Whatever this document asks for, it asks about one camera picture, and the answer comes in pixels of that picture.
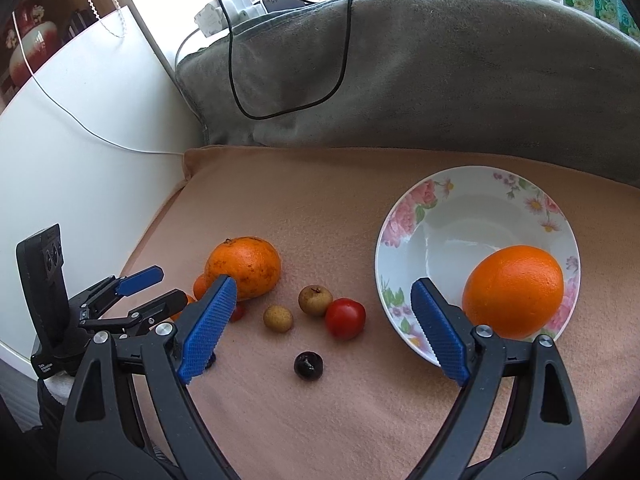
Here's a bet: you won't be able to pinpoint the white cabinet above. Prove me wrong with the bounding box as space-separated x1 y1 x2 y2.
0 5 201 376

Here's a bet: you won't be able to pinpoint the thin white cable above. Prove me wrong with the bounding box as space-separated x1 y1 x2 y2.
11 5 188 157

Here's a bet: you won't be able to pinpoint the thick white cable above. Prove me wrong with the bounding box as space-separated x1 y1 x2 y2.
175 27 203 68

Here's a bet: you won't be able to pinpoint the brown longan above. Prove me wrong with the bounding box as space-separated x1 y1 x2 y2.
298 285 334 318
263 305 293 333

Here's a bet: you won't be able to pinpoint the peach blanket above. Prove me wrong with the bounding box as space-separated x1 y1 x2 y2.
112 145 640 480

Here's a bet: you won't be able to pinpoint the red and white vase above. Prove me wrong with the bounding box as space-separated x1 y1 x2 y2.
6 0 63 87

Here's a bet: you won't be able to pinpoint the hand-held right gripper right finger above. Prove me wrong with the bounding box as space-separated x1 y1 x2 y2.
410 277 588 480

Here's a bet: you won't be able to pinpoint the person's left forearm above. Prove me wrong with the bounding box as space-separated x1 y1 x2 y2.
35 382 68 433

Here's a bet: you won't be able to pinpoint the dark books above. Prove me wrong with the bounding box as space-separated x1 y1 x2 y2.
65 7 93 41

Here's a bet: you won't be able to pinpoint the dark grape centre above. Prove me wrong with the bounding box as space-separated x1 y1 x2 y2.
293 351 325 381

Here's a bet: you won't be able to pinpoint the large smooth orange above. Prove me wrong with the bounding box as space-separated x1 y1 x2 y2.
462 245 565 340

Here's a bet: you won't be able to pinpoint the white power strip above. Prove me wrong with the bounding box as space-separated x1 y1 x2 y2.
220 0 267 23

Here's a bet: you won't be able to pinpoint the black cable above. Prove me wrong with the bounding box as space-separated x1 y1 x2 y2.
216 0 363 120

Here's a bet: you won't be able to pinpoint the floral white plate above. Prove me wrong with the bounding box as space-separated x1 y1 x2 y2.
375 166 582 367

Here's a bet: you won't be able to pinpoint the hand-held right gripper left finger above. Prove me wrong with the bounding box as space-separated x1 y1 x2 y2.
57 275 241 480

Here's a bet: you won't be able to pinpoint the grey blanket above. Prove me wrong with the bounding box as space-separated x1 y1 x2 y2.
175 0 640 183

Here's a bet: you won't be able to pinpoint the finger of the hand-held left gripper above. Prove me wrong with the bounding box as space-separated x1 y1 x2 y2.
74 266 165 319
80 287 189 336

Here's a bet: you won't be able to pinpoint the spotted orange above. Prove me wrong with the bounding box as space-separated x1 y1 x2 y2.
204 237 282 301

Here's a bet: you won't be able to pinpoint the large red tomato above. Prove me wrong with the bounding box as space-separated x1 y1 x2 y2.
325 298 366 340

